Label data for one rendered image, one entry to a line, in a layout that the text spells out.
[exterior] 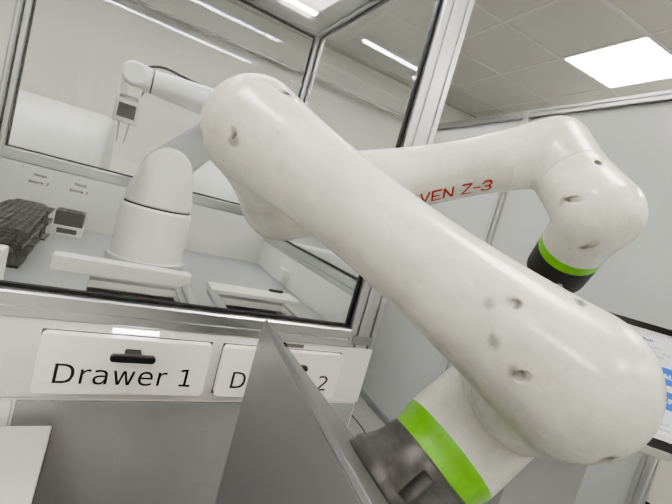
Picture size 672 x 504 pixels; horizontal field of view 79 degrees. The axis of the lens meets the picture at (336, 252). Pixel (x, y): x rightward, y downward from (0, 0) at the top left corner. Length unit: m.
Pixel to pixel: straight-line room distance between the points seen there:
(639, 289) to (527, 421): 1.56
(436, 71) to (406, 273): 0.76
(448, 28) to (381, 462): 0.92
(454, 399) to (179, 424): 0.63
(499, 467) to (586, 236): 0.31
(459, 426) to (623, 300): 1.49
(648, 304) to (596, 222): 1.29
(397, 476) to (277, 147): 0.35
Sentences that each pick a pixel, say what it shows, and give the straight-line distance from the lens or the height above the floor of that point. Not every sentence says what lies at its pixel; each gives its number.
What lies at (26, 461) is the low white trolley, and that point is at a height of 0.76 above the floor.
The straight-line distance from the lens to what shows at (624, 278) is 1.93.
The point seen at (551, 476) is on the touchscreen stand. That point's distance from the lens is 1.26.
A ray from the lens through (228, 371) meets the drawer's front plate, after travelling 0.91.
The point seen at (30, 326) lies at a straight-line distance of 0.87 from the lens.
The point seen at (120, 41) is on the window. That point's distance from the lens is 0.84.
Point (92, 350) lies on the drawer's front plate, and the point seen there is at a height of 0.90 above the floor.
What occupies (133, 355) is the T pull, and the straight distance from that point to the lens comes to 0.83.
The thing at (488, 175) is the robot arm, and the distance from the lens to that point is 0.64.
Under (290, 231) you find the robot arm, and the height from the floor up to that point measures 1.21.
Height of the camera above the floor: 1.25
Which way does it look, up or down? 5 degrees down
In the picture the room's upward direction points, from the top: 16 degrees clockwise
